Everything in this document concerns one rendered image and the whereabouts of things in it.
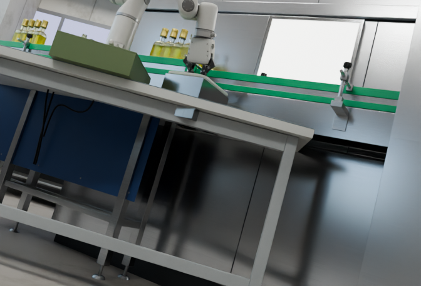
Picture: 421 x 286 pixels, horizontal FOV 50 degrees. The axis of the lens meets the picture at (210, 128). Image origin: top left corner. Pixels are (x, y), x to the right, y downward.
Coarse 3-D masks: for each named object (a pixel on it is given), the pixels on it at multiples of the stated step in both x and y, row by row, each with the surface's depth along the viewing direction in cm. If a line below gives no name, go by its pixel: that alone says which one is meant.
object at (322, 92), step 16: (224, 80) 194; (240, 80) 191; (256, 80) 187; (272, 80) 184; (288, 80) 181; (288, 96) 179; (304, 96) 176; (320, 96) 173; (352, 96) 167; (368, 96) 165; (384, 96) 162
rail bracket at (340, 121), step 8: (344, 64) 159; (344, 72) 159; (344, 80) 158; (352, 88) 167; (336, 96) 157; (336, 104) 156; (344, 104) 157; (336, 112) 162; (344, 112) 160; (336, 120) 165; (344, 120) 164; (336, 128) 164; (344, 128) 163
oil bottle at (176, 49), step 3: (180, 42) 214; (174, 45) 214; (177, 45) 213; (180, 45) 212; (174, 48) 213; (177, 48) 212; (180, 48) 212; (171, 51) 213; (174, 51) 212; (177, 51) 212; (171, 54) 213; (174, 54) 212; (177, 54) 211; (171, 57) 212; (174, 57) 212; (177, 57) 211
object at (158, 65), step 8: (0, 40) 257; (16, 48) 249; (32, 48) 242; (40, 48) 239; (48, 48) 236; (48, 56) 234; (144, 56) 205; (152, 56) 203; (144, 64) 204; (152, 64) 202; (160, 64) 200; (168, 64) 198; (176, 64) 196; (184, 64) 194; (152, 72) 200; (160, 72) 198; (168, 72) 197
